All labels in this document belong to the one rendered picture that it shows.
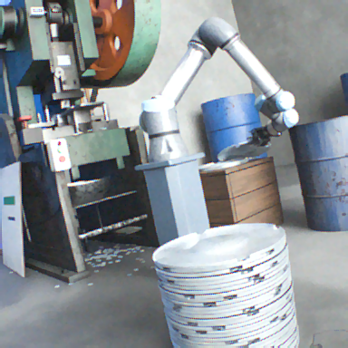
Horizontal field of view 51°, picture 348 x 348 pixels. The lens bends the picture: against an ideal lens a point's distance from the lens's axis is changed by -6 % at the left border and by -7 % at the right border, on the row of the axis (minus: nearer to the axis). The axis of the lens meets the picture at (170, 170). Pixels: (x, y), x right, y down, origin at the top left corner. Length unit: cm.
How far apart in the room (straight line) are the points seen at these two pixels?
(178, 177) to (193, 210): 13
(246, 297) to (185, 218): 65
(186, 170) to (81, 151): 67
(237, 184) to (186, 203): 46
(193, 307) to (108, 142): 132
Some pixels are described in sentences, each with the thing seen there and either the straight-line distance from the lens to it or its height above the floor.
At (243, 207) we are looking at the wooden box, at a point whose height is 16.
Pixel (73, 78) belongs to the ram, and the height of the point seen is 95.
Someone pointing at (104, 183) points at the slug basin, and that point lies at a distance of 203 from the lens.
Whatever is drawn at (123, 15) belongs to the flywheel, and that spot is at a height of 129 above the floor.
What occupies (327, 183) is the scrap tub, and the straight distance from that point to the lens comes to 169.
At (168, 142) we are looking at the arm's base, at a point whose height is 51.
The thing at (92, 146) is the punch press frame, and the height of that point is 58.
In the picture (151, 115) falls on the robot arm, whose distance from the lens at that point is 138.
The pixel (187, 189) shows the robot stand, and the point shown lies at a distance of 135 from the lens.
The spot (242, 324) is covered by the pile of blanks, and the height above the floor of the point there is 13.
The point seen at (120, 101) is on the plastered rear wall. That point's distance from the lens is 376.
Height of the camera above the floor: 48
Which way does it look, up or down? 3 degrees down
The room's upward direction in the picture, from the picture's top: 12 degrees counter-clockwise
